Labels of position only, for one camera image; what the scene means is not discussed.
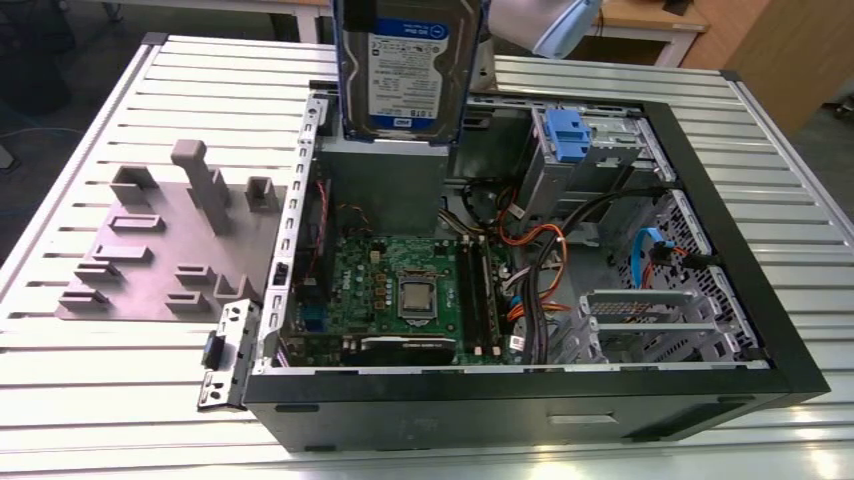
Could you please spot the hard disk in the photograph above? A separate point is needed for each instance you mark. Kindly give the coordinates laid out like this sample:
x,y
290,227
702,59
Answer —
x,y
407,75

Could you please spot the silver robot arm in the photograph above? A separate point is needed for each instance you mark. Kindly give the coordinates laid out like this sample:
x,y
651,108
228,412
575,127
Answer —
x,y
567,30

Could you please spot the metal disk bay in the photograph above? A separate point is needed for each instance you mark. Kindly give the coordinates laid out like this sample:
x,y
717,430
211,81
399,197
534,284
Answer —
x,y
641,327

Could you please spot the silver CPU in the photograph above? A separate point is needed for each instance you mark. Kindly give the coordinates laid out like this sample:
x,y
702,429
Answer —
x,y
417,298

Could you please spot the grey power supply unit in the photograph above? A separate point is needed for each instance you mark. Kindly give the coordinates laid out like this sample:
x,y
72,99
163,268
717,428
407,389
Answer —
x,y
380,190

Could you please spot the black RAM slot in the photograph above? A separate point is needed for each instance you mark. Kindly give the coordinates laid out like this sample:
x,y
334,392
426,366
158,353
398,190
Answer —
x,y
493,300
471,300

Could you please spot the green motherboard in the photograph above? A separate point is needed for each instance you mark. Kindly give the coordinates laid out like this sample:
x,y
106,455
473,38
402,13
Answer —
x,y
360,300

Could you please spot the CPU socket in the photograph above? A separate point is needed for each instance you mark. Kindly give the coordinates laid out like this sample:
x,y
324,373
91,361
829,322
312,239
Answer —
x,y
417,320

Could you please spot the metal optical drive cage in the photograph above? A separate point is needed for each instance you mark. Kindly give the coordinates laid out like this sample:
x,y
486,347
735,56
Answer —
x,y
554,185

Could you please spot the black graphics card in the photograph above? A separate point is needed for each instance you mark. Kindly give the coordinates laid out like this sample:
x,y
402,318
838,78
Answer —
x,y
401,350

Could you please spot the blue drive latch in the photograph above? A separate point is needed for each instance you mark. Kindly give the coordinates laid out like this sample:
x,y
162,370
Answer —
x,y
567,135

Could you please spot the black PC case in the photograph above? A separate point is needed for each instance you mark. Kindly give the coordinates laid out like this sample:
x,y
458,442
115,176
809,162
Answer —
x,y
467,415

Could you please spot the grey parts rack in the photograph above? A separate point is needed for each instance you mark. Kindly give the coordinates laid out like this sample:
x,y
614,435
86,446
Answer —
x,y
167,245

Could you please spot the wooden desk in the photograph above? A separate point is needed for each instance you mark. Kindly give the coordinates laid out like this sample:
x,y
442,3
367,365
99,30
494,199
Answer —
x,y
641,20

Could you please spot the wooden cabinet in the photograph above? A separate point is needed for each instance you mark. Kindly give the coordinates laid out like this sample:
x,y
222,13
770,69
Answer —
x,y
787,50

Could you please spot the white desk frame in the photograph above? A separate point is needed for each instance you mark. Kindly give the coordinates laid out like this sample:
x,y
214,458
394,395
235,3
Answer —
x,y
307,27

